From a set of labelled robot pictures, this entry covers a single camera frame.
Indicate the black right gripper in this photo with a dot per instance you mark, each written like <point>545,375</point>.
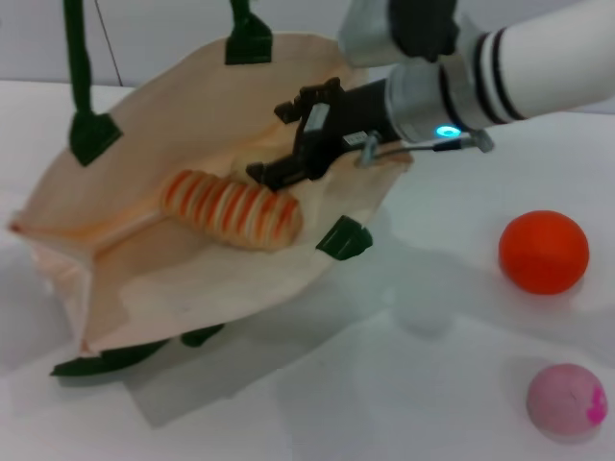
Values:
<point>355,117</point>

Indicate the orange striped bread roll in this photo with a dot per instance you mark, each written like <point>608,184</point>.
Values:
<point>230,211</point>

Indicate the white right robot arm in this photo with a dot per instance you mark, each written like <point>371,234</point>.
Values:
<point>528,72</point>

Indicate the pink round pastry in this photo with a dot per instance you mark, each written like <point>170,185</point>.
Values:
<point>562,401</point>

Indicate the round orange bun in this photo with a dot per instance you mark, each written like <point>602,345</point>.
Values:
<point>543,252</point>

